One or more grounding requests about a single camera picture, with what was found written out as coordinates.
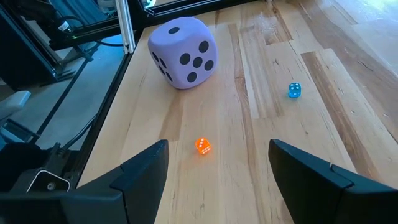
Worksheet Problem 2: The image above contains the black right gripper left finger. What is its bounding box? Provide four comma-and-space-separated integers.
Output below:
0, 139, 170, 224

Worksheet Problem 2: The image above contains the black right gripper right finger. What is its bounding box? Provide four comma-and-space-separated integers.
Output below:
268, 138, 398, 224

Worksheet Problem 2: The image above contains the small orange translucent die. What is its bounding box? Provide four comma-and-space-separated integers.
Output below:
195, 137, 213, 156

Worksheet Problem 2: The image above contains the small cyan translucent die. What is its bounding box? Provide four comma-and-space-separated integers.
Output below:
287, 82, 302, 99

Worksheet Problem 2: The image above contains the large purple foam die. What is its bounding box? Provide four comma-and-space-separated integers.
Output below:
147, 16, 219, 90

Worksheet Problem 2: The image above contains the silver aluminium strut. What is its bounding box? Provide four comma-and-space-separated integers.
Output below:
114, 0, 136, 54

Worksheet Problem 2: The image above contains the table-level camera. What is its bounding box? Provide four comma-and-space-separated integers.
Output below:
12, 167, 72, 194

